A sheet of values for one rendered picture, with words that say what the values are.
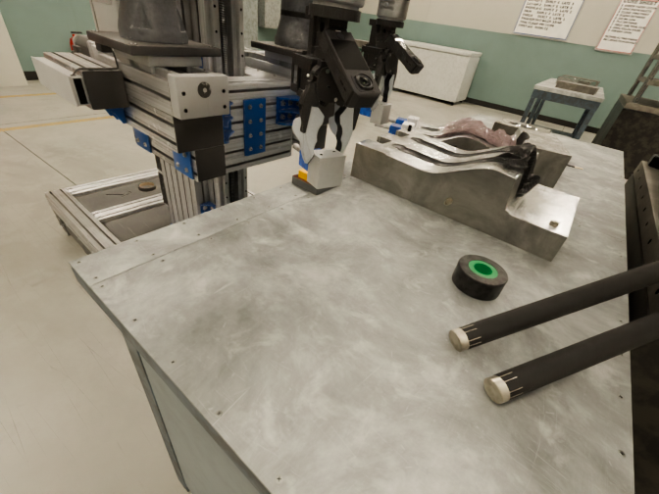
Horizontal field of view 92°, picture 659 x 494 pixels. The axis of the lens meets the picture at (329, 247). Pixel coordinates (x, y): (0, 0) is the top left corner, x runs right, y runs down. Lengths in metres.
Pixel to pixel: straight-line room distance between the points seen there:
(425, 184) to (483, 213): 0.14
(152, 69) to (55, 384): 1.09
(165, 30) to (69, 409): 1.17
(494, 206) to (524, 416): 0.43
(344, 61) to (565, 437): 0.51
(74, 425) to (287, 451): 1.10
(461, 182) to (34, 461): 1.38
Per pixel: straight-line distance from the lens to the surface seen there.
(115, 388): 1.43
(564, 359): 0.50
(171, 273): 0.53
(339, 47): 0.50
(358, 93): 0.45
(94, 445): 1.35
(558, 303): 0.55
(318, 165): 0.53
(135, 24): 0.98
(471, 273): 0.56
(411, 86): 7.75
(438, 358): 0.46
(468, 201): 0.76
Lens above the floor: 1.14
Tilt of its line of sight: 35 degrees down
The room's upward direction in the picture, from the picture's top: 9 degrees clockwise
